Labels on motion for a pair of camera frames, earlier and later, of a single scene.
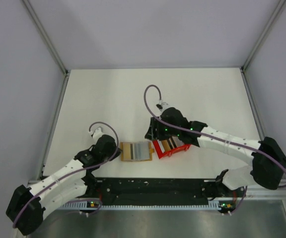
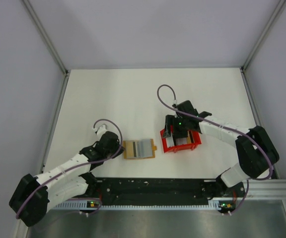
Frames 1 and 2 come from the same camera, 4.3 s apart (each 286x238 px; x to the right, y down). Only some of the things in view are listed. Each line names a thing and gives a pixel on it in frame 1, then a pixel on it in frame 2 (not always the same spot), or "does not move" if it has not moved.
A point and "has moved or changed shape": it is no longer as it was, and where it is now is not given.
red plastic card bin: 160,153 has moved or changed shape
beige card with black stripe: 128,151 has moved or changed shape
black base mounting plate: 160,191 does not move
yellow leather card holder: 136,151 does not move
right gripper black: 154,132 to 171,120
